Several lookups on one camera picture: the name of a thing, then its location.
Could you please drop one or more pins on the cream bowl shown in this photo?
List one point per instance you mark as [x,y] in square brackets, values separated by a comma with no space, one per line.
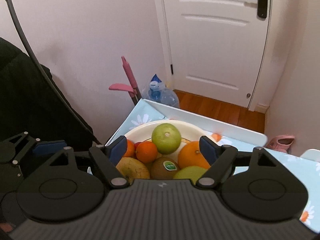
[190,130]

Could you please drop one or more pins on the small mandarin orange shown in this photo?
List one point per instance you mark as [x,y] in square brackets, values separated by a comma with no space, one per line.
[130,149]

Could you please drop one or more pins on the large orange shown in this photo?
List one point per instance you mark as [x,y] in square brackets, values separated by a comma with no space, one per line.
[191,155]

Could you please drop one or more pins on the green apple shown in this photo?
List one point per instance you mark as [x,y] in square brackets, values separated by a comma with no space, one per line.
[190,173]

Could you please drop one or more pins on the small red tomato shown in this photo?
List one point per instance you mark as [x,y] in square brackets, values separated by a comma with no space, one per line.
[137,144]

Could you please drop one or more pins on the brown kiwi with sticker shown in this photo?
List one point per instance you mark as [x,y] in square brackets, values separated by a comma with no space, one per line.
[162,168]

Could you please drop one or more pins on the blue daisy tablecloth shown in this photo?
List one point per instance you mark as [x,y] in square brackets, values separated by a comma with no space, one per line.
[280,160]

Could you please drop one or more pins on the white door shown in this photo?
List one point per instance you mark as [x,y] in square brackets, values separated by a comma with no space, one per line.
[212,42]

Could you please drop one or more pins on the clear water jug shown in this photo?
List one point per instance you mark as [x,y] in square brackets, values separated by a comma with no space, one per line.
[162,96]

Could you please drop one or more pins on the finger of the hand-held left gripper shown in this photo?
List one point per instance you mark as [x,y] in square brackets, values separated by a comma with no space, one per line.
[48,147]

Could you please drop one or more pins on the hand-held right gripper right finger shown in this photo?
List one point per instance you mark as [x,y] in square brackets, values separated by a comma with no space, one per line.
[207,150]

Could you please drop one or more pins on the green citrus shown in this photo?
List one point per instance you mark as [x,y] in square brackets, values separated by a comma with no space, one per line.
[166,138]

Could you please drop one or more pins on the pink shoe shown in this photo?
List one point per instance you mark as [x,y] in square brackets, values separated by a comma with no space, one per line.
[281,142]

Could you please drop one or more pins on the red yellow apple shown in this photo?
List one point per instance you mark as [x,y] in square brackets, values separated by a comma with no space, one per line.
[132,170]

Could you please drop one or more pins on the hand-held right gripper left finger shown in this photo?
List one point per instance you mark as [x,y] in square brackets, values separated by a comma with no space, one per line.
[117,151]

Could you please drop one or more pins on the white chair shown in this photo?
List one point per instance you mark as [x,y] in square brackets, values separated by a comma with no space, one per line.
[200,120]
[312,155]

